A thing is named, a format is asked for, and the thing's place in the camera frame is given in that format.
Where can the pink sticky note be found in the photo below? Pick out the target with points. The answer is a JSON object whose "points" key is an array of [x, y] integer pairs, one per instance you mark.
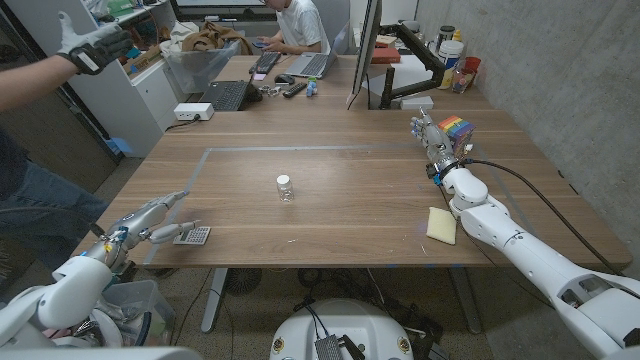
{"points": [[259, 76]]}

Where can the cardboard box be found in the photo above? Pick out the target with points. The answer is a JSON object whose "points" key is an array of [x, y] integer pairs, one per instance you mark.
{"points": [[142, 60]]}

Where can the small blue figurine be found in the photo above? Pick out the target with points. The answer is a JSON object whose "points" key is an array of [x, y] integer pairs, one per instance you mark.
{"points": [[311, 88]]}

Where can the white power strip box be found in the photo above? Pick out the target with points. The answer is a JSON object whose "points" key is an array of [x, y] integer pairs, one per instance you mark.
{"points": [[193, 111]]}

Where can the seated person white shirt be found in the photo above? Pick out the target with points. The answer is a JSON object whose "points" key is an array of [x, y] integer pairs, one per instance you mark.
{"points": [[302, 25]]}

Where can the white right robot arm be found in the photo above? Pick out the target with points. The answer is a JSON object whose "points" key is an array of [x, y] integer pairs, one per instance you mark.
{"points": [[510, 240]]}

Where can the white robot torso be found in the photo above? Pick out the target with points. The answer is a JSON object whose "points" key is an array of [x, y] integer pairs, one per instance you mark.
{"points": [[350, 325]]}

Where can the white flat box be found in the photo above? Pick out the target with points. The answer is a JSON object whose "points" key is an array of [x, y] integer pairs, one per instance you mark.
{"points": [[416, 102]]}

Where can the grey pocket calculator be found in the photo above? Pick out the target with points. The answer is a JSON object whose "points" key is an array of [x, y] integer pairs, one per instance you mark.
{"points": [[197, 237]]}

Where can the white plastic tub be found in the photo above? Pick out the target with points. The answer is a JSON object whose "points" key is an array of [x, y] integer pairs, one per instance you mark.
{"points": [[451, 52]]}

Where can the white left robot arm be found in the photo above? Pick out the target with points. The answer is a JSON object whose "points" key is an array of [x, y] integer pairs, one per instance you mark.
{"points": [[70, 295]]}

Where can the clear floor storage bin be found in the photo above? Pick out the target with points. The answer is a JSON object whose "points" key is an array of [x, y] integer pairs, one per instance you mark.
{"points": [[145, 310]]}

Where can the black computer mouse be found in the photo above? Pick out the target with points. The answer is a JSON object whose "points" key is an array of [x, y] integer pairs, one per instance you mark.
{"points": [[284, 78]]}

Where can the yellow bottle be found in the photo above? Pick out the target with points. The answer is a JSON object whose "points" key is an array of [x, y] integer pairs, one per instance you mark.
{"points": [[456, 35]]}

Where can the black remote control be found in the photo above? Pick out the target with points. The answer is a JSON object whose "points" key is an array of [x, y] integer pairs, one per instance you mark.
{"points": [[294, 90]]}

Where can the black finned module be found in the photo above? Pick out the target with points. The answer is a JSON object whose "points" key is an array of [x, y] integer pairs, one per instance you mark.
{"points": [[328, 348]]}

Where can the blue floor object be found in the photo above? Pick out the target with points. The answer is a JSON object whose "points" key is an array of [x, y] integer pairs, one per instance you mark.
{"points": [[119, 146]]}

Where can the computer monitor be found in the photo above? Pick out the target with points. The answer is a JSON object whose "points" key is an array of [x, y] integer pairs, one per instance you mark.
{"points": [[367, 45]]}

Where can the black keyboard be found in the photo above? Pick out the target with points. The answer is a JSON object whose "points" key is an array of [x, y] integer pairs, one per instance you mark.
{"points": [[265, 62]]}

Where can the black lid jar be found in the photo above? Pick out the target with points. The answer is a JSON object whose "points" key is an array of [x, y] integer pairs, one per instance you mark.
{"points": [[445, 35]]}

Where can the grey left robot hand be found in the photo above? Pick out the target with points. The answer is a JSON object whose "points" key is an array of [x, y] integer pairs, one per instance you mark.
{"points": [[135, 225]]}

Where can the rainbow striped box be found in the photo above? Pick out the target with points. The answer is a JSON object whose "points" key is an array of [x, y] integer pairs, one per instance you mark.
{"points": [[462, 132]]}

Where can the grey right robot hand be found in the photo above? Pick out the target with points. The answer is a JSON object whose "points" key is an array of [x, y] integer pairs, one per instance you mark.
{"points": [[437, 145]]}

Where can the black laptop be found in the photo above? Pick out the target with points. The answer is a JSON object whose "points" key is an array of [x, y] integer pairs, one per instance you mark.
{"points": [[227, 95]]}

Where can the red flat box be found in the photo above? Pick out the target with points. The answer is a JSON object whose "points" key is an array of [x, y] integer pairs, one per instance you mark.
{"points": [[385, 55]]}

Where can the black floor fan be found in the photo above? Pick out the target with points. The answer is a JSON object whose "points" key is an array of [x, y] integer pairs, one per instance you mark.
{"points": [[243, 281]]}

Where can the grey table leg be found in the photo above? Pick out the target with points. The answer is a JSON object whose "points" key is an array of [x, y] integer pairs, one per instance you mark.
{"points": [[465, 300], [215, 300]]}

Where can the silver laptop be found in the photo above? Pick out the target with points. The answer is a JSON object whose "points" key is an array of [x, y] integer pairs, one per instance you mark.
{"points": [[312, 65]]}

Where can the brown jacket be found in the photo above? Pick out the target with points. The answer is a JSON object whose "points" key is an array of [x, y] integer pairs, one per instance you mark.
{"points": [[215, 37]]}

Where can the bare operator forearm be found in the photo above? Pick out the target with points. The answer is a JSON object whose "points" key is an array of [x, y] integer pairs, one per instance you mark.
{"points": [[30, 82]]}

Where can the large clear plastic bin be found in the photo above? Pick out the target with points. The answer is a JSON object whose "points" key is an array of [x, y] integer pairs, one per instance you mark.
{"points": [[200, 67]]}

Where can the operator in blue jeans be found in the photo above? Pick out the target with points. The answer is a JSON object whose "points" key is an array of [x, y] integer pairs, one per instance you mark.
{"points": [[40, 210]]}

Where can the white cabinet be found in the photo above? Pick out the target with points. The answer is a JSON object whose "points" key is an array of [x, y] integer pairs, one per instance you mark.
{"points": [[130, 105]]}

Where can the clear bottle white cap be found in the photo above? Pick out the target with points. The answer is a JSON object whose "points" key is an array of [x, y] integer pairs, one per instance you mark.
{"points": [[285, 190]]}

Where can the grey black teleoperation glove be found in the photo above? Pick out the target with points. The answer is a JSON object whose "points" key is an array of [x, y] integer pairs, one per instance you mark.
{"points": [[97, 50]]}

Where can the white cloth bag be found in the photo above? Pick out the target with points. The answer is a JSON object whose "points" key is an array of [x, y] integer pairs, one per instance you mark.
{"points": [[172, 37]]}

